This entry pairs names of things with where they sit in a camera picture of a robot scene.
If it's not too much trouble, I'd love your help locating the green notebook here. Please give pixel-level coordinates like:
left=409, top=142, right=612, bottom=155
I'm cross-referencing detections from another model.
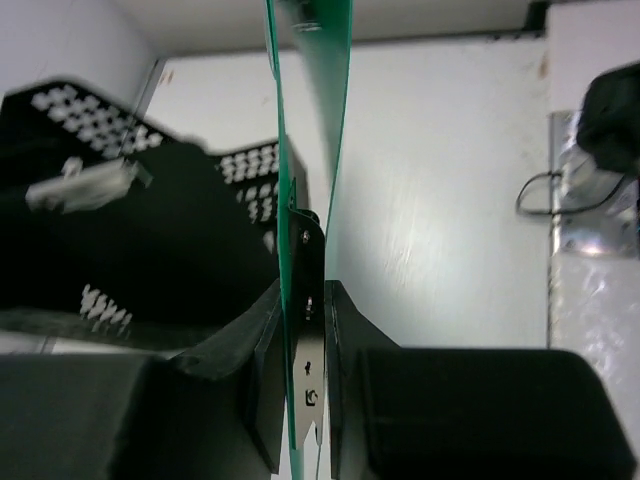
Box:
left=265, top=1, right=353, bottom=479

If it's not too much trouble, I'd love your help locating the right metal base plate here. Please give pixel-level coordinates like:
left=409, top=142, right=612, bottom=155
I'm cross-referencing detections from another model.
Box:
left=550, top=111, right=639, bottom=259

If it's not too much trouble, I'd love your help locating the black mesh file organizer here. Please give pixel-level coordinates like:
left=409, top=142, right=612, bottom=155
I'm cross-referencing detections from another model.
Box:
left=1, top=78, right=280, bottom=341

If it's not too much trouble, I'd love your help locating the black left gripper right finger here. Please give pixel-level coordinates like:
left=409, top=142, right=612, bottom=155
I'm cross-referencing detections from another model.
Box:
left=325, top=280, right=639, bottom=479

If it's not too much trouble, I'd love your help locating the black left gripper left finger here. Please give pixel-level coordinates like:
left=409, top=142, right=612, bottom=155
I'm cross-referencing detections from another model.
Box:
left=1, top=284, right=284, bottom=479

